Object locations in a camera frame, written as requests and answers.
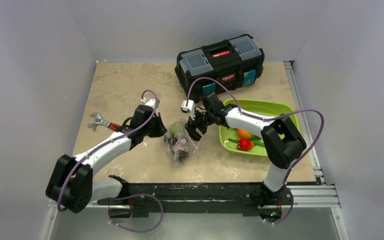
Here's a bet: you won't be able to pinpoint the green fake apple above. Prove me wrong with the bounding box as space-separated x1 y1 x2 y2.
169 122 184 136

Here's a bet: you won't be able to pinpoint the clear zip top bag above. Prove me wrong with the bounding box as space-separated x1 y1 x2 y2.
163 118 202 167

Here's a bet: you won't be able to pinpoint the dark purple fake grapes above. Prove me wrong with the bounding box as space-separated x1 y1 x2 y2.
164 136 189 165

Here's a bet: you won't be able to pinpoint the green orange fake mango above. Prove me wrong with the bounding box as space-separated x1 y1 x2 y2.
236 128 261 140

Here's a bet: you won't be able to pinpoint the green fake bean pod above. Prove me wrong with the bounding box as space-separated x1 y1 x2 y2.
228 138 265 147

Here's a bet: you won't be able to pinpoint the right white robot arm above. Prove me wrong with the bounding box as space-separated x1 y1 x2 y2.
180 93 307 204

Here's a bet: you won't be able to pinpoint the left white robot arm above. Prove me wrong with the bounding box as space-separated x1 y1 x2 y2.
45 99 167 213

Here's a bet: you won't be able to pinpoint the green plastic tray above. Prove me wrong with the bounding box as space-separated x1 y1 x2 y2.
219 98 301 158

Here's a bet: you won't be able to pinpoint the black plastic toolbox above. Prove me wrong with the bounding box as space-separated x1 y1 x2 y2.
174 34 265 103

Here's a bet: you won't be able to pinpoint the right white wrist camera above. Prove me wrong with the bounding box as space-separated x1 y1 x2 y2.
180 99 196 120

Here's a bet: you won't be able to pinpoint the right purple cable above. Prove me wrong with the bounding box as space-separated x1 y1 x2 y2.
185 77 325 226

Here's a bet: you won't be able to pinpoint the purple cable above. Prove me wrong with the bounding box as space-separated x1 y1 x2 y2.
56 89 165 234
185 77 325 226

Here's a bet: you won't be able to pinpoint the red handled adjustable wrench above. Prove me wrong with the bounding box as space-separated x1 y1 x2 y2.
87 112 120 131

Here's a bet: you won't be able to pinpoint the black metal base frame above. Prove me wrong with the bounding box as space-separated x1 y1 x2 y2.
95 181 340 220

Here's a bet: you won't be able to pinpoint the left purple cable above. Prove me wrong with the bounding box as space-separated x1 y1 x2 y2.
56 89 165 234

